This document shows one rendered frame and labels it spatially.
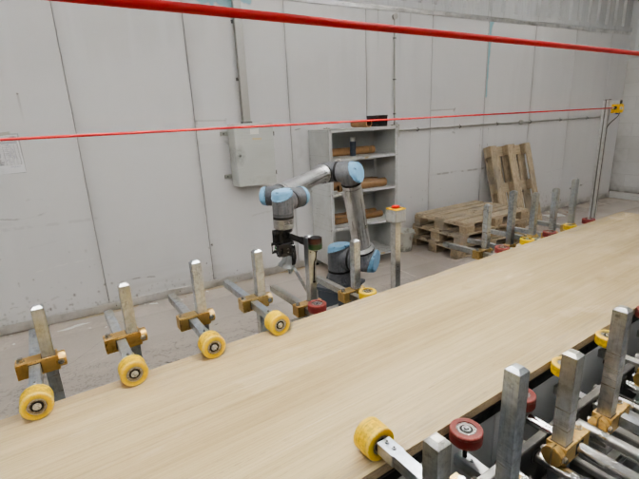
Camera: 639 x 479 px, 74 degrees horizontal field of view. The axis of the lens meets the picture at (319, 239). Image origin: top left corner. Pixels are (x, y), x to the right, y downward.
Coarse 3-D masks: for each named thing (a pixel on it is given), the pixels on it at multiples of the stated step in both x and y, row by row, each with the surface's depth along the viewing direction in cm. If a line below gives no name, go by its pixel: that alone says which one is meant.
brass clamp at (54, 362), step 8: (56, 352) 136; (64, 352) 137; (32, 360) 132; (40, 360) 132; (48, 360) 133; (56, 360) 135; (64, 360) 136; (16, 368) 129; (24, 368) 130; (48, 368) 134; (56, 368) 135; (24, 376) 130
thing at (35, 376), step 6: (30, 330) 154; (30, 336) 149; (36, 336) 149; (30, 342) 145; (36, 342) 145; (30, 348) 141; (36, 348) 141; (30, 354) 137; (30, 366) 130; (36, 366) 130; (30, 372) 127; (36, 372) 127; (30, 378) 124; (36, 378) 124; (42, 378) 128; (30, 384) 121
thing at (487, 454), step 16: (592, 352) 155; (592, 368) 158; (544, 384) 138; (592, 384) 161; (544, 400) 140; (480, 416) 119; (496, 416) 124; (544, 416) 143; (496, 432) 127; (528, 432) 138; (480, 448) 123; (496, 448) 128
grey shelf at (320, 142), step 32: (352, 128) 436; (384, 128) 456; (320, 160) 446; (352, 160) 445; (384, 160) 494; (320, 192) 458; (384, 192) 505; (320, 224) 471; (384, 224) 516; (320, 256) 484
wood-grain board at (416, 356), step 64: (512, 256) 227; (576, 256) 223; (320, 320) 164; (384, 320) 162; (448, 320) 160; (512, 320) 158; (576, 320) 155; (192, 384) 128; (256, 384) 126; (320, 384) 125; (384, 384) 124; (448, 384) 122; (0, 448) 105; (64, 448) 104; (128, 448) 104; (192, 448) 103; (256, 448) 102; (320, 448) 101
